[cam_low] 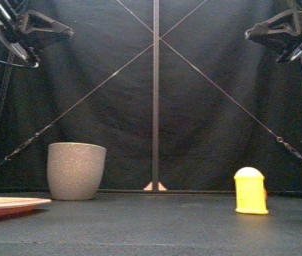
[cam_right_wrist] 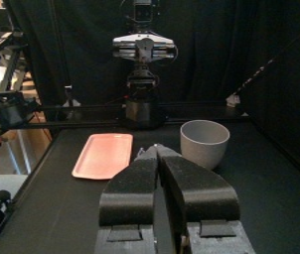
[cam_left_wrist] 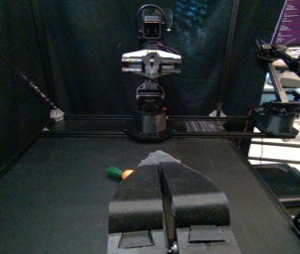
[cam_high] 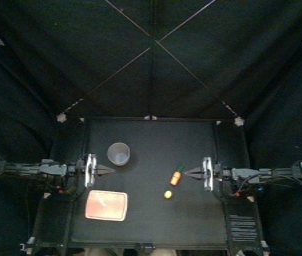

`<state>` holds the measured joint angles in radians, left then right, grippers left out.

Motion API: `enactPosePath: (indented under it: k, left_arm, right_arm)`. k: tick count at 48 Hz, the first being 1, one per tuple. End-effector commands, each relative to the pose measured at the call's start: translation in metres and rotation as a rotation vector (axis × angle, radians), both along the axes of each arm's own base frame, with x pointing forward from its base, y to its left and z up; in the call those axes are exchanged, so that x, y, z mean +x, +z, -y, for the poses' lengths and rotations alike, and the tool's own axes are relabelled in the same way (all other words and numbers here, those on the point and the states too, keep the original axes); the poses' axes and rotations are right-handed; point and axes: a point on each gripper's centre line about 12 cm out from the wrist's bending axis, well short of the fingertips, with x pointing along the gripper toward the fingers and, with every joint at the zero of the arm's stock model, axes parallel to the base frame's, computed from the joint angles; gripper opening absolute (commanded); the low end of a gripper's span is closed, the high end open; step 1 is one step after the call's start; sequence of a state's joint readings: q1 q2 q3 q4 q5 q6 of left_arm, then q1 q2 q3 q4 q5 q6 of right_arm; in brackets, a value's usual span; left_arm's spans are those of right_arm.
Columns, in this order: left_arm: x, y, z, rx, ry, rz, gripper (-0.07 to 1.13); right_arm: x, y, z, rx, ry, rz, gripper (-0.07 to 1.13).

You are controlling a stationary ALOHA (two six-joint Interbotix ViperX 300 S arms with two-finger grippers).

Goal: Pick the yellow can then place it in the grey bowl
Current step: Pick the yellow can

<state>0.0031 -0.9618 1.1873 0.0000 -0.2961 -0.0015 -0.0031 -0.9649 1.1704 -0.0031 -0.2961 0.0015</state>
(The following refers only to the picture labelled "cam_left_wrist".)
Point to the white printed label sticker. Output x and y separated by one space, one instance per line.
202 126

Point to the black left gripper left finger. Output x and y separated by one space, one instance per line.
134 198

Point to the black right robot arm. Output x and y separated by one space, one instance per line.
150 124

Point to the black aluminium frame post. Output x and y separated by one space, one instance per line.
227 59

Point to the white frame corner bracket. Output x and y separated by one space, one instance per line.
217 113
56 114

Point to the black mesh chair seat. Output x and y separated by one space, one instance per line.
279 180

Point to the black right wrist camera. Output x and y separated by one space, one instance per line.
151 28

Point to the orange toy carrot green top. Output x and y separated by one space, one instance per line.
123 173

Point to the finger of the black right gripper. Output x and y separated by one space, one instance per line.
155 66
146 66

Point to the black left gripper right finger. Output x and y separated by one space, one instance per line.
196 198

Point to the purple computer monitor screen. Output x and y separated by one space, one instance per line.
298 21

